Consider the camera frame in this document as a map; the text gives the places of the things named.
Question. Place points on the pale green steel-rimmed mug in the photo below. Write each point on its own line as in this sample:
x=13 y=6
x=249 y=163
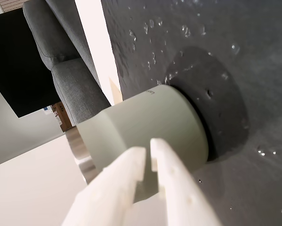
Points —
x=143 y=117

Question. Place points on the grey fabric sofa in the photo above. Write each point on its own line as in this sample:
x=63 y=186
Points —
x=70 y=77

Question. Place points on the brown cardboard box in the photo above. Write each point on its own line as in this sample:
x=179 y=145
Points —
x=64 y=117

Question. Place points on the black table mat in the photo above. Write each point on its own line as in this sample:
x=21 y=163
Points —
x=260 y=70

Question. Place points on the black flat panel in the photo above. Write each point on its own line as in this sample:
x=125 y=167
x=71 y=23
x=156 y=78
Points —
x=16 y=66

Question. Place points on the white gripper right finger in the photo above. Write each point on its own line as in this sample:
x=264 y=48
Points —
x=178 y=188

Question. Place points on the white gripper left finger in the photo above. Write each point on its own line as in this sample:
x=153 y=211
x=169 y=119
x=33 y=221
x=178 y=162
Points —
x=117 y=179

